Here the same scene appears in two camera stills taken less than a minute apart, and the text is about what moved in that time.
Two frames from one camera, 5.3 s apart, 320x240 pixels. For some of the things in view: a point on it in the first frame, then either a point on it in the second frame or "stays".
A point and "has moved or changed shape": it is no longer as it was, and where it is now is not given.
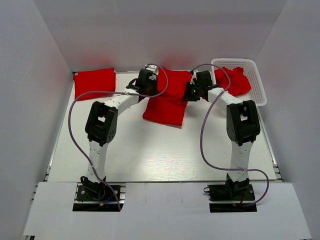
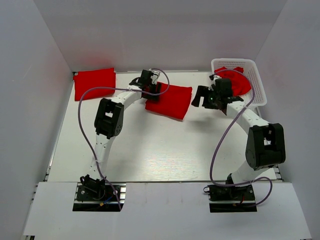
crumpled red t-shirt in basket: x=240 y=83 stays
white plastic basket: x=257 y=93 stays
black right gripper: x=188 y=95 to x=204 y=91
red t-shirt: x=168 y=108 has moved or changed shape
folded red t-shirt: x=103 y=79 stays
